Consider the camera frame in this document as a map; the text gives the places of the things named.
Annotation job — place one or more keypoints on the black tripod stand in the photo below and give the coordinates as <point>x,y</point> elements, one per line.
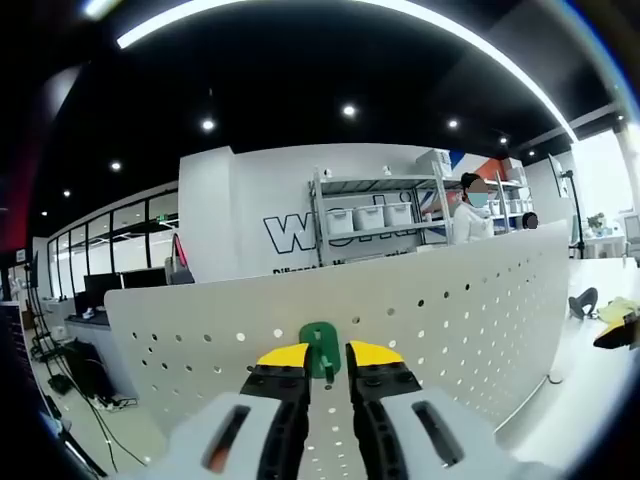
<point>37,310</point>

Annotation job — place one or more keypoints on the white storage bin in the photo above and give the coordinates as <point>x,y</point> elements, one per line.
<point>340,221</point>
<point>398,215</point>
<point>369,218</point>

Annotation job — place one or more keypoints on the small white camera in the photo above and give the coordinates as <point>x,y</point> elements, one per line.
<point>387,170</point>
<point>327,173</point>

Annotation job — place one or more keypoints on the small potted plant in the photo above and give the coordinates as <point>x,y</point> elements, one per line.
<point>596,222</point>

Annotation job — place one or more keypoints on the grey metal shelf rack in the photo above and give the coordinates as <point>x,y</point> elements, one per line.
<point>375,183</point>

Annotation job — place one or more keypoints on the yellow cloth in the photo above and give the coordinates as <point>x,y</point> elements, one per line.
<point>617,307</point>

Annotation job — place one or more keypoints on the monitor on black stand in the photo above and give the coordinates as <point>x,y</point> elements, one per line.
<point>577,210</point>

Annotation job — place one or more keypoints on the ceiling light strip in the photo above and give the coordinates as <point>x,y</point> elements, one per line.
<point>132,36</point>

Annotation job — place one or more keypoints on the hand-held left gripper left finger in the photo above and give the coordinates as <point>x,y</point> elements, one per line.
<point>280,400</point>

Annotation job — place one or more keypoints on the black curved object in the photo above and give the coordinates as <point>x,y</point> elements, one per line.
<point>582,305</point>

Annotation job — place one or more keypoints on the white perforated mounting plate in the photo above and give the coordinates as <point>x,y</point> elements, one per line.
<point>450,310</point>

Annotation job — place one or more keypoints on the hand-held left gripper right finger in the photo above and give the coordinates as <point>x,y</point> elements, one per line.
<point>385,400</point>

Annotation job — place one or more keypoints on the green hook assembly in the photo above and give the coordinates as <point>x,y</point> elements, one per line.
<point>327,337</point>

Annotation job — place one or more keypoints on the black computer monitor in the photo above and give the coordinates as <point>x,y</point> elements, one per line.
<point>145,278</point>
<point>102,292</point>

